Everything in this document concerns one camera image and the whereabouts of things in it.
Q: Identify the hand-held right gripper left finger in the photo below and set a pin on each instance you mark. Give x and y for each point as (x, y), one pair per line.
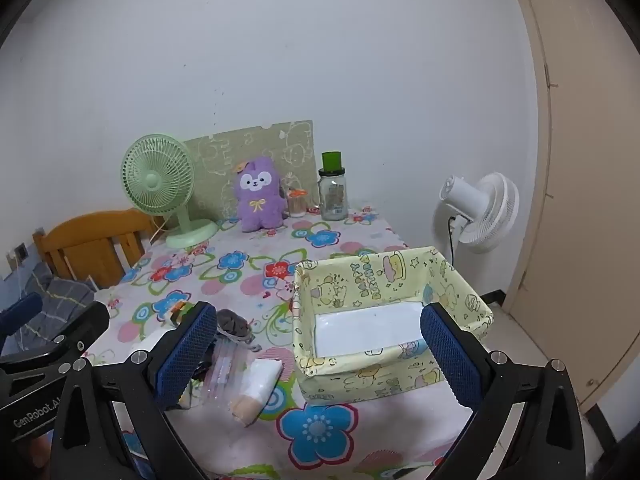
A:
(187, 350)

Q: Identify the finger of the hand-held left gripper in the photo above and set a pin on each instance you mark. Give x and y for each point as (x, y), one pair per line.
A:
(92, 320)
(20, 310)

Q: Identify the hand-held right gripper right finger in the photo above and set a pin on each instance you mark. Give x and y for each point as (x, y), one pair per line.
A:
(450, 355)

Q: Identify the white beige packaged socks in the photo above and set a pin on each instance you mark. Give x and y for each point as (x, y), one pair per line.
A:
(260, 380)

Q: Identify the yellow cartoon fabric storage box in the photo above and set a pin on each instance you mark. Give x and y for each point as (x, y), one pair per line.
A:
(350, 280)

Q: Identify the green tissue packet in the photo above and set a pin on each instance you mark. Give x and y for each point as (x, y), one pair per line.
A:
(178, 313)

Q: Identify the grey striped cushion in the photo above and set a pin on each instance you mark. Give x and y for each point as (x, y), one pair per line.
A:
(55, 290)

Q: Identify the pink packaged socks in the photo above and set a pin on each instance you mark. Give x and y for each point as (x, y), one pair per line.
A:
(225, 370)

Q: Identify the grey rolled cloth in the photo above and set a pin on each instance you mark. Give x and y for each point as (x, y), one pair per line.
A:
(232, 322)

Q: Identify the wooden bed headboard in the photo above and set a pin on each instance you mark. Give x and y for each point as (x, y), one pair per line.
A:
(90, 230)

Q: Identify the green desk fan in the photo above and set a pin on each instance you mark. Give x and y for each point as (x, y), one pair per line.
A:
(150, 180)

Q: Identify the purple plush toy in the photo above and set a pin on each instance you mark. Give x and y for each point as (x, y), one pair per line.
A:
(257, 205)

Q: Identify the white standing fan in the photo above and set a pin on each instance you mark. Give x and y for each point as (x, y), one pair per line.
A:
(470, 195)

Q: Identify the cotton swab jar orange lid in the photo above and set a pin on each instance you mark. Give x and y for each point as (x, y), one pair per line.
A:
(296, 205)

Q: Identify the glass mason jar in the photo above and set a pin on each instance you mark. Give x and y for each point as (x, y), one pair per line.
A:
(332, 200)

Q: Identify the beige door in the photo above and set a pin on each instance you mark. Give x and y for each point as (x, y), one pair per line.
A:
(590, 210)

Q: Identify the green cartoon printed board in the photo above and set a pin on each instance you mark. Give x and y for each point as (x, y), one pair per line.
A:
(225, 145)

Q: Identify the green plastic cup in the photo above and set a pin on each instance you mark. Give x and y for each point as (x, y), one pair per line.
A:
(331, 160)

